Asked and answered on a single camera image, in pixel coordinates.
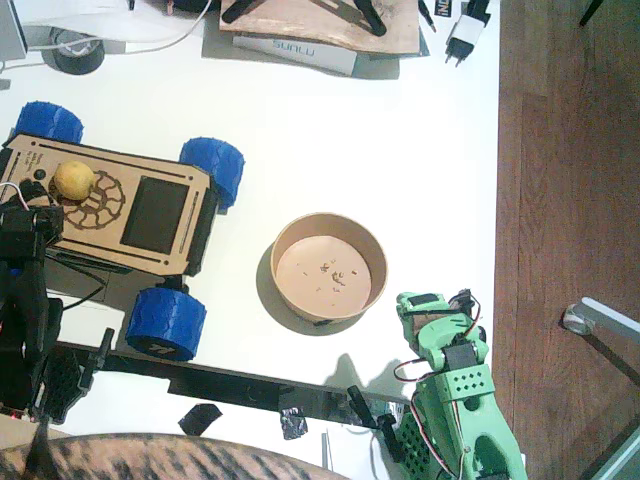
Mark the black pen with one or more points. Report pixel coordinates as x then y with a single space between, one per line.
427 17

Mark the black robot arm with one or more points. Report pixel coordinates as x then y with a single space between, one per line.
25 320

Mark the wooden board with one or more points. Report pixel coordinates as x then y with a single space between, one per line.
290 22

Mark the brown paper bowl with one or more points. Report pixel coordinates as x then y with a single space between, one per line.
330 270

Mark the black table clamp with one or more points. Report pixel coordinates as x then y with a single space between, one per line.
105 345
362 405

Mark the grey metal bar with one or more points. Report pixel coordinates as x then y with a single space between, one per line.
625 460

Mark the crumpled black tape piece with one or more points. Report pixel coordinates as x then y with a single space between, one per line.
292 425

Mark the dark round object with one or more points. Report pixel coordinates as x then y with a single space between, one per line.
192 5

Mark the blue rover wheel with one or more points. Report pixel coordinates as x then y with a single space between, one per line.
16 271
47 122
215 165
165 320

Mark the black mounting plank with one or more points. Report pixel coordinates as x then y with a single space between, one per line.
240 387

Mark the black tape roll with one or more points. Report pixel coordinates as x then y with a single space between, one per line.
75 65

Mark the wooden rover body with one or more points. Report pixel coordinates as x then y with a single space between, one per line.
100 240

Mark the white black power adapter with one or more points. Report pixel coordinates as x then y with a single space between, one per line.
467 32

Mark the thin metal strip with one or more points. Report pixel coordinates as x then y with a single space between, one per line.
327 450

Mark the black printed label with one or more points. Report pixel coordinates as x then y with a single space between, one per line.
444 7

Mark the grey metal leg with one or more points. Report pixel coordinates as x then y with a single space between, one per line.
610 315

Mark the black stand leg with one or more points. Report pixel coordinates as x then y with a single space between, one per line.
372 20
245 11

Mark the striped brown fabric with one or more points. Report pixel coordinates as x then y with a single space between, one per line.
150 457

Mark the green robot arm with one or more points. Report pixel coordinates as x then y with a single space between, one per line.
475 415

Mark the grey box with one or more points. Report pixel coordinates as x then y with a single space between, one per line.
10 30

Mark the yellow lemon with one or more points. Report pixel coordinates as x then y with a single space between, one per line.
74 180

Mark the white sunlu box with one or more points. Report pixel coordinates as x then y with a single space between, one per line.
260 47

